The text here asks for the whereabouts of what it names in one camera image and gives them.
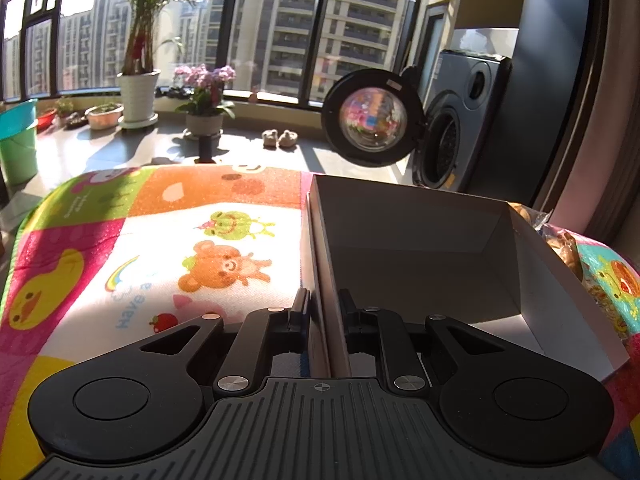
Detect brown cardboard box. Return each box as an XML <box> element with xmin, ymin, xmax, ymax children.
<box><xmin>308</xmin><ymin>174</ymin><xmax>628</xmax><ymax>380</ymax></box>

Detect bagged bread buns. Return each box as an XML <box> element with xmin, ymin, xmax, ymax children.
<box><xmin>509</xmin><ymin>202</ymin><xmax>584</xmax><ymax>281</ymax></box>

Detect pair of beige slippers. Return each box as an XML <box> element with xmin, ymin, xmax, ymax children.
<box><xmin>262</xmin><ymin>129</ymin><xmax>298</xmax><ymax>151</ymax></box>

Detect round washing machine door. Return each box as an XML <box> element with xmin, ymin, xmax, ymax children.
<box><xmin>321</xmin><ymin>68</ymin><xmax>426</xmax><ymax>167</ymax></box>

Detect colourful cartoon play mat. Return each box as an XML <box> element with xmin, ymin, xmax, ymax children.
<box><xmin>1</xmin><ymin>166</ymin><xmax>639</xmax><ymax>479</ymax></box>

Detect pink flower plant in pot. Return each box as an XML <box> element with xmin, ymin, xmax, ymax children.
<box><xmin>174</xmin><ymin>64</ymin><xmax>235</xmax><ymax>139</ymax></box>

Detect grey washing machine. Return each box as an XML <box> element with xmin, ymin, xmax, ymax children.
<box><xmin>410</xmin><ymin>50</ymin><xmax>512</xmax><ymax>192</ymax></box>

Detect small shallow planter bowl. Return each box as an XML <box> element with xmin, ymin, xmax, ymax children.
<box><xmin>85</xmin><ymin>102</ymin><xmax>124</xmax><ymax>130</ymax></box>

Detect green plastic bucket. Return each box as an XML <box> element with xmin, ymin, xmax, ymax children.
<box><xmin>0</xmin><ymin>99</ymin><xmax>38</xmax><ymax>186</ymax></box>

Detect red plant pot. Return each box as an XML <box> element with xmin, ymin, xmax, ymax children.
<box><xmin>37</xmin><ymin>108</ymin><xmax>58</xmax><ymax>132</ymax></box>

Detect tall bamboo plant white pot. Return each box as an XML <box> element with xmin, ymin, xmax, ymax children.
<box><xmin>117</xmin><ymin>0</ymin><xmax>171</xmax><ymax>130</ymax></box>

